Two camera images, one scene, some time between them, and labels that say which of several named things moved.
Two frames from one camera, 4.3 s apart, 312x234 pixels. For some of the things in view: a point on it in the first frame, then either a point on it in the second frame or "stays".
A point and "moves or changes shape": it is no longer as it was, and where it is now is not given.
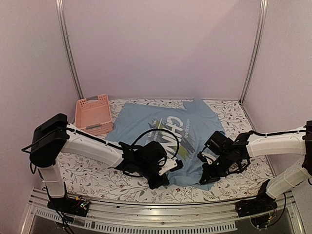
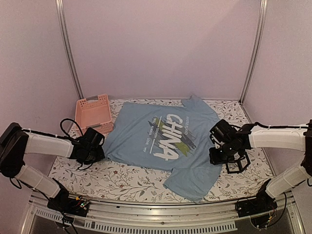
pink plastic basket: x=93 y=114 stays
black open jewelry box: x=238 y=166 stays
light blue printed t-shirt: x=183 y=130 moves or changes shape
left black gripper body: x=146 y=170 -> x=93 y=156
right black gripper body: x=219 y=170 -> x=225 y=155
